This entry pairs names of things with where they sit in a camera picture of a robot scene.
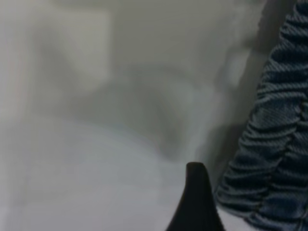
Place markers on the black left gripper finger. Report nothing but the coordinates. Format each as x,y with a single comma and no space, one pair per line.
196,204

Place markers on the blue denim pants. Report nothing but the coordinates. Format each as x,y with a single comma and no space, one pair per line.
276,144

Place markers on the white table cloth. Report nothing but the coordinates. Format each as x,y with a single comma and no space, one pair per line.
72,168

